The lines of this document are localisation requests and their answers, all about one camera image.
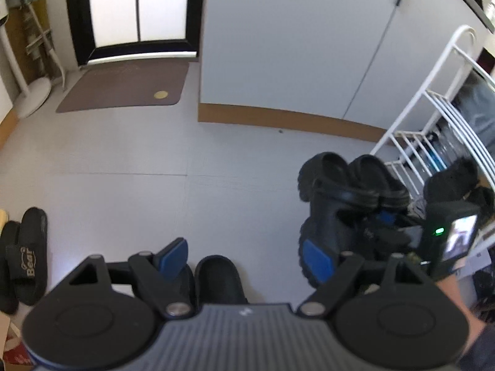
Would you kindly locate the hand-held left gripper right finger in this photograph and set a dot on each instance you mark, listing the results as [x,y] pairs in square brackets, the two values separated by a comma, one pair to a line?
[317,262]

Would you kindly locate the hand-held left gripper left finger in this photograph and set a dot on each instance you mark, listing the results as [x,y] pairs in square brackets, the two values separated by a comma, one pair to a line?
[174,257]

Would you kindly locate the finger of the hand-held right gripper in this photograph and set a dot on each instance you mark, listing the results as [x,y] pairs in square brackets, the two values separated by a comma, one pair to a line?
[386,216]

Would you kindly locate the black platform clog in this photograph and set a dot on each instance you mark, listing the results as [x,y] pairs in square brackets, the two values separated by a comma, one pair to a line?
[383,185]
[328,208]

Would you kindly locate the person's right forearm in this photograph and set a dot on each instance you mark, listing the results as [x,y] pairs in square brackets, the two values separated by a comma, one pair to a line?
[460,301]

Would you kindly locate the white carton box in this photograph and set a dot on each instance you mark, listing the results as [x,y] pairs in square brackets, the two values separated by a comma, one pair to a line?
[483,255]

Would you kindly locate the black fuzzy object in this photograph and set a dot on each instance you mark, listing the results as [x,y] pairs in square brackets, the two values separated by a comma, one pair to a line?
[460,177]

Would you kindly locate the white shoe rack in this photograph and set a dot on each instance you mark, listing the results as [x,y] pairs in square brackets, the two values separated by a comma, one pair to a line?
[388,139]

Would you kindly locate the clear water bottle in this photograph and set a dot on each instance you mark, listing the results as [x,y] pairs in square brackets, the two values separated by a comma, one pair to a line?
[444,150]

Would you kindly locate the grey blue cloth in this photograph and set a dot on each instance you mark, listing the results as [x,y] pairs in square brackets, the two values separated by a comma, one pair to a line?
[479,108]

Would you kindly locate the black slide sandal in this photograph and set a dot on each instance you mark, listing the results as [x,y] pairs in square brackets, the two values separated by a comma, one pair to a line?
[27,262]
[9,278]

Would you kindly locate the pale yellow object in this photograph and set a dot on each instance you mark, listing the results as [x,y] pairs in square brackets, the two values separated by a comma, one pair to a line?
[3,216]

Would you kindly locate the brown door mat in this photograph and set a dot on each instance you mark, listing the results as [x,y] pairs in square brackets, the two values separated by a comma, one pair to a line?
[116,85]

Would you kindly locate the cardboard box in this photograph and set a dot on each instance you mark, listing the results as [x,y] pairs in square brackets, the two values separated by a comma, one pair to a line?
[11,347]

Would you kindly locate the white cabinet brown base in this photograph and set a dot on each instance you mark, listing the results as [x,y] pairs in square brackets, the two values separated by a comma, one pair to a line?
[290,46]

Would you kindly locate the white standing fan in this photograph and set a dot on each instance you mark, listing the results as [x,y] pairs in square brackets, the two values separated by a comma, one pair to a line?
[34,96]

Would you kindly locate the white mop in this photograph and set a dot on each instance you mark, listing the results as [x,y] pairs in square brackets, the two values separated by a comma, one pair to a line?
[48,46]

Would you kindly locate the black framed glass door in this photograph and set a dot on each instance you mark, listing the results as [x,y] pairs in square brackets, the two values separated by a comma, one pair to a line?
[112,15]

